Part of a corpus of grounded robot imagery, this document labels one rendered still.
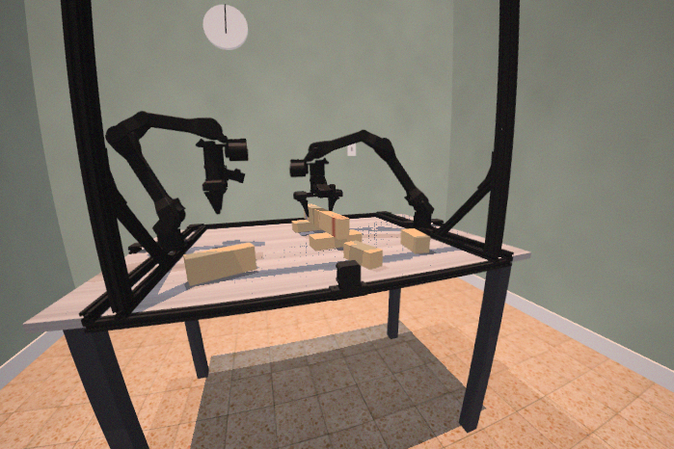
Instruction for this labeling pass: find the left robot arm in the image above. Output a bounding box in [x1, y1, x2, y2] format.
[105, 111, 248, 252]

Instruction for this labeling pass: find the light orange rectangular block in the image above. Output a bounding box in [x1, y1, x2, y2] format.
[309, 229, 363, 251]
[292, 220, 322, 232]

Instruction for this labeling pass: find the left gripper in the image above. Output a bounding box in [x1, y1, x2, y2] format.
[202, 161, 228, 214]

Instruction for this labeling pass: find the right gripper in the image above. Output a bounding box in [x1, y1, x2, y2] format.
[293, 176, 342, 217]

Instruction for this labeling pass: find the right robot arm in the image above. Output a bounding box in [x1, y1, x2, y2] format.
[289, 130, 434, 228]

